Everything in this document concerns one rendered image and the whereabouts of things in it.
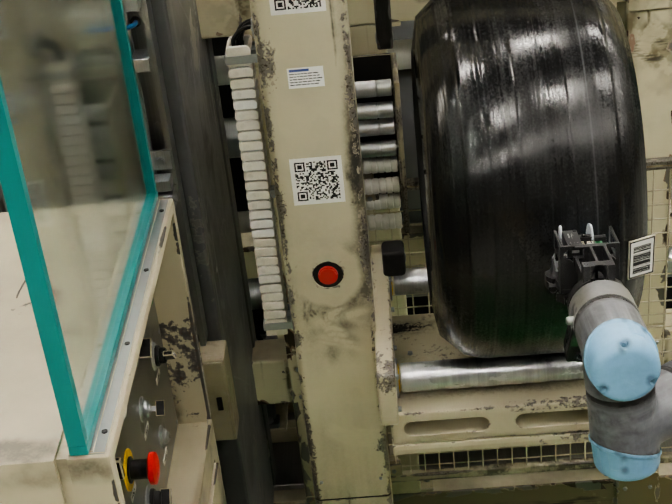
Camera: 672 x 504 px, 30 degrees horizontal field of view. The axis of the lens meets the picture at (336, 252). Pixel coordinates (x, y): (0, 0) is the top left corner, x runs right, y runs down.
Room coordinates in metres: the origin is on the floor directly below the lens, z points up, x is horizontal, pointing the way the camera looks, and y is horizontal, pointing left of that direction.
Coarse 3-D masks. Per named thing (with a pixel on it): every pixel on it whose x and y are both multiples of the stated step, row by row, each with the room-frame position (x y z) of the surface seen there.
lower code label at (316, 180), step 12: (324, 156) 1.62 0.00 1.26; (336, 156) 1.62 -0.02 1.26; (300, 168) 1.62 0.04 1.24; (312, 168) 1.62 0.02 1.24; (324, 168) 1.62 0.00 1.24; (336, 168) 1.62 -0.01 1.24; (300, 180) 1.63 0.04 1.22; (312, 180) 1.62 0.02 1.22; (324, 180) 1.62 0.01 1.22; (336, 180) 1.62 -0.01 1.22; (300, 192) 1.63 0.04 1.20; (312, 192) 1.62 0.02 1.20; (324, 192) 1.62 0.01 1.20; (336, 192) 1.62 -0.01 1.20; (300, 204) 1.63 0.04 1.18
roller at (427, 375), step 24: (456, 360) 1.56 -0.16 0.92; (480, 360) 1.56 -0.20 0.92; (504, 360) 1.55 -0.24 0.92; (528, 360) 1.54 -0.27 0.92; (552, 360) 1.54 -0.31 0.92; (408, 384) 1.54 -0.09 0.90; (432, 384) 1.54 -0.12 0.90; (456, 384) 1.54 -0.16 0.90; (480, 384) 1.54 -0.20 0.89; (504, 384) 1.54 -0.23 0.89
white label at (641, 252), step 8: (632, 240) 1.42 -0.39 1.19; (640, 240) 1.42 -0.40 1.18; (648, 240) 1.42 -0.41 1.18; (632, 248) 1.42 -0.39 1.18; (640, 248) 1.42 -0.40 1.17; (648, 248) 1.42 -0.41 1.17; (632, 256) 1.42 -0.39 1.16; (640, 256) 1.42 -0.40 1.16; (648, 256) 1.42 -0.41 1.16; (632, 264) 1.42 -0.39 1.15; (640, 264) 1.42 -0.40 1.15; (648, 264) 1.42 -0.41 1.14; (632, 272) 1.42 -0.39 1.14; (640, 272) 1.42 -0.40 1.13; (648, 272) 1.43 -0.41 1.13
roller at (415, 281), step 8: (408, 272) 1.84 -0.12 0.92; (416, 272) 1.83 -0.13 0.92; (424, 272) 1.83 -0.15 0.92; (400, 280) 1.83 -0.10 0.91; (408, 280) 1.82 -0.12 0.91; (416, 280) 1.82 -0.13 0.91; (424, 280) 1.82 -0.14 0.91; (392, 288) 1.82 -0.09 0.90; (400, 288) 1.82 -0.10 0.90; (408, 288) 1.82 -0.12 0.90; (416, 288) 1.82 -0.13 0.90; (424, 288) 1.82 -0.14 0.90
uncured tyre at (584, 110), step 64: (448, 0) 1.70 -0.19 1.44; (512, 0) 1.66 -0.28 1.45; (576, 0) 1.64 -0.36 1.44; (448, 64) 1.56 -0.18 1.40; (512, 64) 1.54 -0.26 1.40; (576, 64) 1.53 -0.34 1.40; (448, 128) 1.50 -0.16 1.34; (512, 128) 1.47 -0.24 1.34; (576, 128) 1.46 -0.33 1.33; (640, 128) 1.49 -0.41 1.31; (448, 192) 1.46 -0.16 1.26; (512, 192) 1.43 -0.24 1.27; (576, 192) 1.43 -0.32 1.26; (640, 192) 1.45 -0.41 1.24; (448, 256) 1.45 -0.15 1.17; (512, 256) 1.42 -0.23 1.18; (448, 320) 1.48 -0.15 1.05; (512, 320) 1.43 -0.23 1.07
